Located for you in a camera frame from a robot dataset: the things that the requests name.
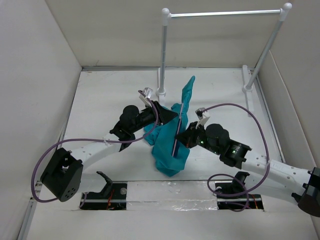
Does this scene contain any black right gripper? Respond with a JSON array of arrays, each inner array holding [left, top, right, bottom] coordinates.
[[174, 120, 222, 155]]

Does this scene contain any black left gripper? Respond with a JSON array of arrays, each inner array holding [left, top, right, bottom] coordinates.
[[130, 100, 177, 134]]

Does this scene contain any pink wire hanger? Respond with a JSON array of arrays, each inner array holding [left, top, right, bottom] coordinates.
[[172, 103, 184, 157]]

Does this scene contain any teal t shirt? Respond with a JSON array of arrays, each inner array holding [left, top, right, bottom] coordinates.
[[145, 75, 196, 177]]

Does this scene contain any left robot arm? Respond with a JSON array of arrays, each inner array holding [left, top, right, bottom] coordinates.
[[40, 101, 178, 202]]

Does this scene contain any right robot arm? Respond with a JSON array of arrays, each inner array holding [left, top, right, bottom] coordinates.
[[175, 122, 320, 217]]

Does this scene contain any white clothes rack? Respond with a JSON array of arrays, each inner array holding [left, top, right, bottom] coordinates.
[[154, 2, 293, 117]]

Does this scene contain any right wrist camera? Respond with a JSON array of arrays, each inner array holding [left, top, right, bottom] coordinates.
[[195, 107, 210, 129]]

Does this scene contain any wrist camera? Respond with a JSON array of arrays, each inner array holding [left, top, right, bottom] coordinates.
[[195, 107, 210, 129], [138, 87, 153, 106]]

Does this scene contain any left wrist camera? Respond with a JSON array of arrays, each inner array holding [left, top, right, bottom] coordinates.
[[138, 87, 153, 106]]

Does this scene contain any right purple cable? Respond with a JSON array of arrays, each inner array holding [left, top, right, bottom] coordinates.
[[202, 103, 270, 212]]

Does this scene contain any purple cable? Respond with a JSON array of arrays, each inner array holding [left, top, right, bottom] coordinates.
[[31, 91, 160, 202], [202, 103, 270, 212]]

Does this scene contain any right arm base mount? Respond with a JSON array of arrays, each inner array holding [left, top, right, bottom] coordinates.
[[213, 179, 264, 212]]

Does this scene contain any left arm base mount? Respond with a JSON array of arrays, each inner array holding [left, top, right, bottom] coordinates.
[[78, 171, 128, 211]]

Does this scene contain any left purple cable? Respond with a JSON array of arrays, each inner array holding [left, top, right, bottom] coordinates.
[[31, 91, 160, 202]]

